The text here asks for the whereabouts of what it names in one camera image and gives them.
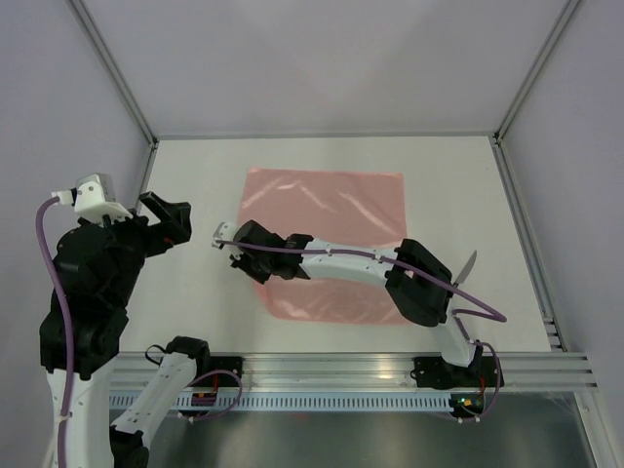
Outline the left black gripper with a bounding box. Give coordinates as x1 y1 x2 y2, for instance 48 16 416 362
91 189 192 304

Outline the pink satin napkin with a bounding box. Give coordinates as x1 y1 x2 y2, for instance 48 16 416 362
237 168 408 326

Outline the knife with dark handle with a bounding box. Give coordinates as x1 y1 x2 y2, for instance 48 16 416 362
453 251 478 288

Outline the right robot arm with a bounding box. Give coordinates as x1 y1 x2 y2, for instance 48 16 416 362
214 220 485 390

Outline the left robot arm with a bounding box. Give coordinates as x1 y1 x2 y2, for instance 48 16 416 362
35 191 213 467

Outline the left side frame rail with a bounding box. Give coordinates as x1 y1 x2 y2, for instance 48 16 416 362
136 140 159 196

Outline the frame rail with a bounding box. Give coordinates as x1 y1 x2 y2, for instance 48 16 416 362
488 134 568 352
136 140 159 196

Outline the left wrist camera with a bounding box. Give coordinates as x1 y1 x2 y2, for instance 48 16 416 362
51 173 133 224

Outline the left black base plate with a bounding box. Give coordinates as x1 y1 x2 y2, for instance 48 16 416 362
190 355 244 390

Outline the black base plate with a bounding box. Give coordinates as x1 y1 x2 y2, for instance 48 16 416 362
190 355 244 390
410 355 504 390

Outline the white slotted cable duct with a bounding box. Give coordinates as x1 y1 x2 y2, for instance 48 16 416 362
105 393 452 411

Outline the left aluminium frame post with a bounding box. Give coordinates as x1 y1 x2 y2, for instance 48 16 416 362
65 0 158 148

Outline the aluminium frame post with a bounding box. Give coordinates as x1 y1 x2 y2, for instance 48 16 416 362
491 0 584 145
65 0 158 148

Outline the back aluminium frame bar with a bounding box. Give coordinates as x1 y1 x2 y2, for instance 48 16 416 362
155 130 497 141

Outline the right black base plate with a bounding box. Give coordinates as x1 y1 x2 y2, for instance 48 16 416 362
410 355 504 390

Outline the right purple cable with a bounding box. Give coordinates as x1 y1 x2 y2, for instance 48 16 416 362
214 238 508 426

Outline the front aluminium rail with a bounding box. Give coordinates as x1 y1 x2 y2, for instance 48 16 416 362
104 351 599 392

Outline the right side frame rail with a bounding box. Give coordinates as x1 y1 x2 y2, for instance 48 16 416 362
488 134 568 352

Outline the right aluminium frame post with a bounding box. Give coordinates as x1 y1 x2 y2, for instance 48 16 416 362
491 0 584 145

